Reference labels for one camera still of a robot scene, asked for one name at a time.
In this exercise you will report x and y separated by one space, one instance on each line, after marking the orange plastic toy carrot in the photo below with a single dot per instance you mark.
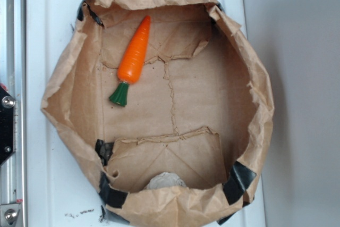
131 65

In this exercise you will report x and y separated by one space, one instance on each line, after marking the brown paper bag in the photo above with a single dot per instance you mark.
202 108

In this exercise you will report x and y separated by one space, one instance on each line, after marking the crumpled white paper ball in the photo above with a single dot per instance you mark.
165 180

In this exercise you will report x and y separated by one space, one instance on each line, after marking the white plastic tray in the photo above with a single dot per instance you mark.
59 194

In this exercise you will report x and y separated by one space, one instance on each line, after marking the black metal bracket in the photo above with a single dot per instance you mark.
6 125

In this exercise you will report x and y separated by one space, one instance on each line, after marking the aluminium frame rail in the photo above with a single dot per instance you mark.
13 52

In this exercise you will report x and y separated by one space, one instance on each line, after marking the silver corner bracket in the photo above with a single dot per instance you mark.
11 215

